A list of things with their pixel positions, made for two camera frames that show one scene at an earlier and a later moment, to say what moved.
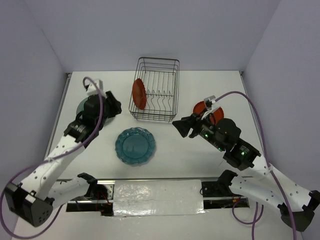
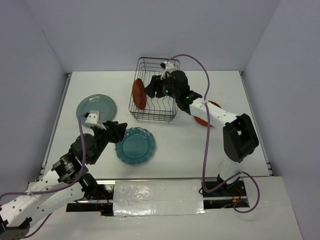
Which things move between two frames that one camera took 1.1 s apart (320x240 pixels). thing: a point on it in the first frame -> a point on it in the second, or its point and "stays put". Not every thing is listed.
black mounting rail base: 99,201 stays put
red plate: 139,93 stays put
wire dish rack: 161,77 stays put
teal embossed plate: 135,145 stays put
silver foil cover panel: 160,197 stays put
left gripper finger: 112,101 -> 116,128
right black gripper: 183,125 -> 155,85
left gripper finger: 114,111 -> 116,138
